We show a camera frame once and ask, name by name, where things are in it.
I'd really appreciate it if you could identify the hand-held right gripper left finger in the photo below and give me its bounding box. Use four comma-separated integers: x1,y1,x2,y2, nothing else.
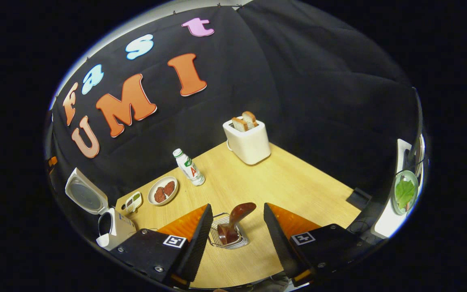
110,204,214,286

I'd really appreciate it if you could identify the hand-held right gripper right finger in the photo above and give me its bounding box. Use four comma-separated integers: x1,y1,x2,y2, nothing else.
263,203,376,286

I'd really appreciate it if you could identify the wire chopstick holder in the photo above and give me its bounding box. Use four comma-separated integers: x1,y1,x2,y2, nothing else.
208,213,250,249

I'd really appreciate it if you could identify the white rice cooker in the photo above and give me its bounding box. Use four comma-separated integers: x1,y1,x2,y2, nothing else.
65,167,137,251

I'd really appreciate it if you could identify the brown wooden spoon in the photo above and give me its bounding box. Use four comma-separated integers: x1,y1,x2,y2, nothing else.
217,202,257,245

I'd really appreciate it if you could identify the white oval plate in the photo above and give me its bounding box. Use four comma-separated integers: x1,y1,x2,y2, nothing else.
148,176,179,206

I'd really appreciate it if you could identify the white divided bean dish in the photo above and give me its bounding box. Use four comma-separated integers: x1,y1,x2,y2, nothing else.
125,191,143,214

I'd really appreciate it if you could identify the white drink bottle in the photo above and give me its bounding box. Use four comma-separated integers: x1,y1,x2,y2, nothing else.
173,148,206,186

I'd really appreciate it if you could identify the white toaster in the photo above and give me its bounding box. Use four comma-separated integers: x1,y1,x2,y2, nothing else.
223,117,271,165

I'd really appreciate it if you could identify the green glass plate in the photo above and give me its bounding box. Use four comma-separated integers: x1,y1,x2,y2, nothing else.
392,170,419,215

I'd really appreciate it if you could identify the green leaf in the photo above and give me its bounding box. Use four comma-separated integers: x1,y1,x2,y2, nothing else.
395,178,416,209

